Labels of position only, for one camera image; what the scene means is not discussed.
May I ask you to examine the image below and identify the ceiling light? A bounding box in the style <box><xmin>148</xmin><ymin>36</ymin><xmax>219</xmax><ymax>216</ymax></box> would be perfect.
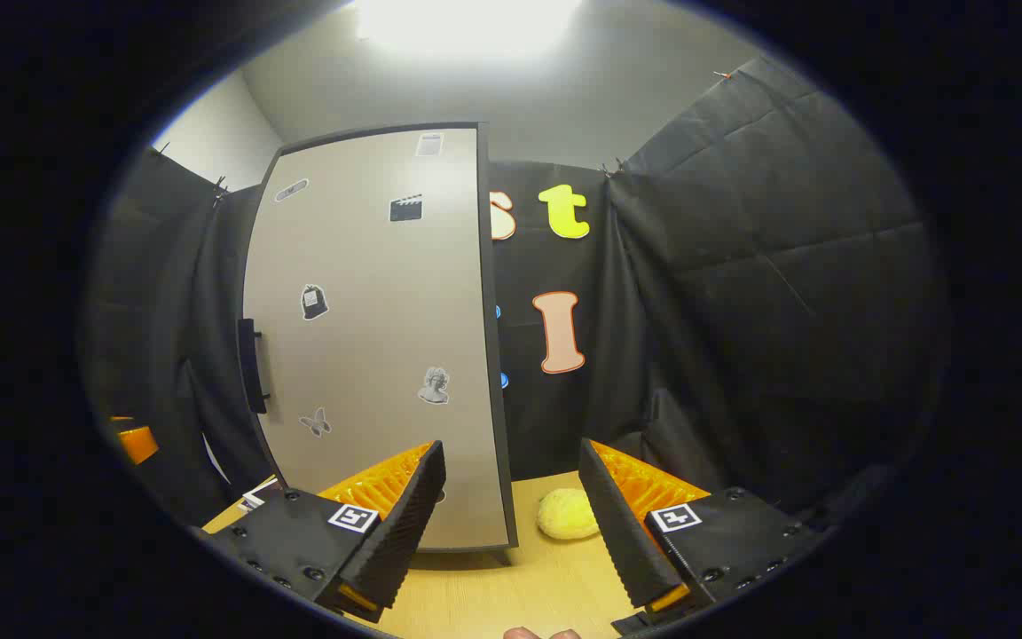
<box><xmin>353</xmin><ymin>0</ymin><xmax>585</xmax><ymax>59</ymax></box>

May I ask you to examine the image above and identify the white book dark cover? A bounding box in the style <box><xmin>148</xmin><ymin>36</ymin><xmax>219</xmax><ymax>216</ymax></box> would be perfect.
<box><xmin>240</xmin><ymin>479</ymin><xmax>286</xmax><ymax>514</ymax></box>

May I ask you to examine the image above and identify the black backdrop cloth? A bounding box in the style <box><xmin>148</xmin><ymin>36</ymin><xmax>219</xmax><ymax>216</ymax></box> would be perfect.
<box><xmin>81</xmin><ymin>58</ymin><xmax>951</xmax><ymax>533</ymax></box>

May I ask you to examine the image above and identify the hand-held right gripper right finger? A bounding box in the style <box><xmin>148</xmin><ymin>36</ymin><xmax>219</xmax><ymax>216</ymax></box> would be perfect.
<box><xmin>578</xmin><ymin>438</ymin><xmax>831</xmax><ymax>635</ymax></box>

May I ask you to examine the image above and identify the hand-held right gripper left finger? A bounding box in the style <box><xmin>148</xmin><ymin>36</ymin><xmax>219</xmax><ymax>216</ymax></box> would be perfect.
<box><xmin>200</xmin><ymin>439</ymin><xmax>448</xmax><ymax>624</ymax></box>

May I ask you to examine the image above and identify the yellow round sponge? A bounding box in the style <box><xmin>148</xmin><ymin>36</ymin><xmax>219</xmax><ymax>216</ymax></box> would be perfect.
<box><xmin>536</xmin><ymin>488</ymin><xmax>602</xmax><ymax>540</ymax></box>

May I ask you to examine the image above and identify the black cabinet door handle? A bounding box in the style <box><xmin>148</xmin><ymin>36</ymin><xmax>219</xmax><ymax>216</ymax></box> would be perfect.
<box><xmin>238</xmin><ymin>318</ymin><xmax>271</xmax><ymax>415</ymax></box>

